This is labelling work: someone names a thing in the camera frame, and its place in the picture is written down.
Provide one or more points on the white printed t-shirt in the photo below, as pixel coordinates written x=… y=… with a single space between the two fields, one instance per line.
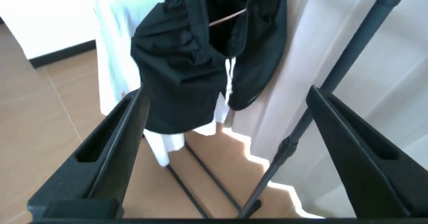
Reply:
x=117 y=50

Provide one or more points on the beige curtain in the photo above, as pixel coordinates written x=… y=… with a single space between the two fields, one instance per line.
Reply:
x=368 y=83

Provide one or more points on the black garment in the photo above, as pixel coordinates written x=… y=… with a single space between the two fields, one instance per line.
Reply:
x=184 y=67

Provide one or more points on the black clothes rack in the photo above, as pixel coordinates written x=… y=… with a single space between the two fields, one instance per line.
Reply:
x=351 y=53

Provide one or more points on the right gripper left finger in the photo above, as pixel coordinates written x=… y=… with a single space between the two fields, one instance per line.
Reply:
x=83 y=184

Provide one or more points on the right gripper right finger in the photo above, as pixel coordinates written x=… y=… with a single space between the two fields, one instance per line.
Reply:
x=374 y=177

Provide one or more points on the pink clothes hanger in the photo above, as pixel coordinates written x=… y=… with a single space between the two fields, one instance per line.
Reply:
x=227 y=17

